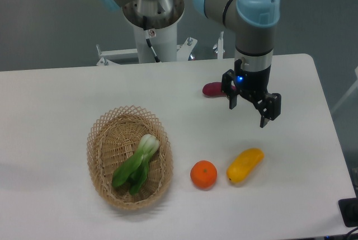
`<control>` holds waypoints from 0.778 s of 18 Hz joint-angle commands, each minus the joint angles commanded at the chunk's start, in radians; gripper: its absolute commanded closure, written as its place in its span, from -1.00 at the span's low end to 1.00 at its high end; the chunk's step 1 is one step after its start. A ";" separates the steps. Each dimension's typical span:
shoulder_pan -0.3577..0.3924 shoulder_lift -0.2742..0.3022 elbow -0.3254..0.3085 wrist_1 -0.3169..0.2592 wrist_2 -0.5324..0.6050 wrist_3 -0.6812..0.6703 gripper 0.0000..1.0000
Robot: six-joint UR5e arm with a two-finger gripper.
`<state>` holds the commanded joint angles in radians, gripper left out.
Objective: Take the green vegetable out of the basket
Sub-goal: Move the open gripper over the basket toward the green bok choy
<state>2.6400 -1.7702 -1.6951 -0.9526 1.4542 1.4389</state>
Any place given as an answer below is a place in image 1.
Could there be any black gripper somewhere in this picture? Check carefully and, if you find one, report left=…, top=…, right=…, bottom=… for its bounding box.
left=221, top=59, right=281, bottom=128

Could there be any green bok choy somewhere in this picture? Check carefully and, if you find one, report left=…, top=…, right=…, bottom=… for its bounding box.
left=111, top=134, right=160, bottom=195

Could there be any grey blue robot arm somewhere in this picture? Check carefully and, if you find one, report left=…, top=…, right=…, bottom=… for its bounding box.
left=101, top=0, right=281, bottom=126

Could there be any woven wicker basket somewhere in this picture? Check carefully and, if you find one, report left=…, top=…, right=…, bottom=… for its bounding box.
left=87, top=105, right=173, bottom=210

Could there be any purple sweet potato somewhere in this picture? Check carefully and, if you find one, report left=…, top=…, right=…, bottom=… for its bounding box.
left=202, top=82, right=227, bottom=98

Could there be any yellow mango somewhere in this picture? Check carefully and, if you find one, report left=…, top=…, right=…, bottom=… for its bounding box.
left=226, top=148, right=265, bottom=184

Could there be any orange tangerine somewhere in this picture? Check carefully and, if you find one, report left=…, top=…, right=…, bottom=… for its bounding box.
left=190, top=160, right=218, bottom=190

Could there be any black device at table edge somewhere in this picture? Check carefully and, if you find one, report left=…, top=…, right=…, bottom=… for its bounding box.
left=338, top=197, right=357, bottom=228

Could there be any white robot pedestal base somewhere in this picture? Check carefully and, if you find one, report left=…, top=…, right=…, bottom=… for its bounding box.
left=96, top=0, right=226, bottom=67

